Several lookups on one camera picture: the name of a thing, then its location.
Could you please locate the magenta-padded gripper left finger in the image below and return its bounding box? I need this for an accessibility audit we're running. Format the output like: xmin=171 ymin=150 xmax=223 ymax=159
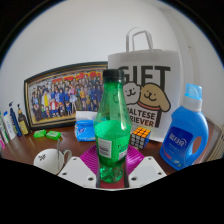
xmin=57 ymin=146 xmax=101 ymax=188

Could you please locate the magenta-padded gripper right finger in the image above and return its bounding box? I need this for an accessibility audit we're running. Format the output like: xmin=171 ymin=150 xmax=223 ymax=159
xmin=123 ymin=145 xmax=168 ymax=188

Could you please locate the green plastic drink bottle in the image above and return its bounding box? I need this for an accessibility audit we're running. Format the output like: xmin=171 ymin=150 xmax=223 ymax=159
xmin=93 ymin=68 xmax=133 ymax=184

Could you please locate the white paper cup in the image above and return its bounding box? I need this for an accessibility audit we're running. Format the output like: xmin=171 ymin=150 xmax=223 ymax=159
xmin=33 ymin=148 xmax=73 ymax=176

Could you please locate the thin stirring stick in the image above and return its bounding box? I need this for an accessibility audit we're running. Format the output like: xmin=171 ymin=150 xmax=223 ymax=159
xmin=56 ymin=137 xmax=63 ymax=161

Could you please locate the colourful puzzle cube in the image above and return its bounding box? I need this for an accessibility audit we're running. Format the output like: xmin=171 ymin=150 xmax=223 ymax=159
xmin=129 ymin=126 xmax=152 ymax=150

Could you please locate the flat round red coaster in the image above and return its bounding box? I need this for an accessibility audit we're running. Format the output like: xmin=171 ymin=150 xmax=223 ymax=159
xmin=96 ymin=180 xmax=131 ymax=191

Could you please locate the blue tissue pack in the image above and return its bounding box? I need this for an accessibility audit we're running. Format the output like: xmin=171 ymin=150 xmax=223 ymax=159
xmin=74 ymin=110 xmax=98 ymax=143

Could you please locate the small green packet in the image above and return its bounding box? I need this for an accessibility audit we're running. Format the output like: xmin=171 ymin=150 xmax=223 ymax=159
xmin=45 ymin=130 xmax=62 ymax=141
xmin=33 ymin=129 xmax=48 ymax=139

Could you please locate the blue detergent bottle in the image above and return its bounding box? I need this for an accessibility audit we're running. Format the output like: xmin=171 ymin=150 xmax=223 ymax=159
xmin=159 ymin=83 xmax=210 ymax=171

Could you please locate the amber pump bottle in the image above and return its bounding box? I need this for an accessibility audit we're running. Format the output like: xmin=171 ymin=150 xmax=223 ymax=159
xmin=16 ymin=103 xmax=30 ymax=136

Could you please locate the framed group photo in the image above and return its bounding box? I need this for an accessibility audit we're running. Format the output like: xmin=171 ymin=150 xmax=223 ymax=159
xmin=23 ymin=61 xmax=109 ymax=131

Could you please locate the dark blue pump bottle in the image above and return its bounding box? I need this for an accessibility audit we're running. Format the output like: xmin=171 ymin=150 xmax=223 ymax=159
xmin=8 ymin=101 xmax=23 ymax=138

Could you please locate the white bottle with blue cap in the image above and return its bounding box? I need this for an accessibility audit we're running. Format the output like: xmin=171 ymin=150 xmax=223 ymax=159
xmin=2 ymin=110 xmax=17 ymax=141

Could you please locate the white paper gift bag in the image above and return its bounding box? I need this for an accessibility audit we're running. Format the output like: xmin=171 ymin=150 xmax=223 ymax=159
xmin=107 ymin=27 xmax=184 ymax=143

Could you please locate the white wall radiator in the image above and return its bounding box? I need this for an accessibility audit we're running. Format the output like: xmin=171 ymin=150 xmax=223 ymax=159
xmin=209 ymin=123 xmax=224 ymax=161

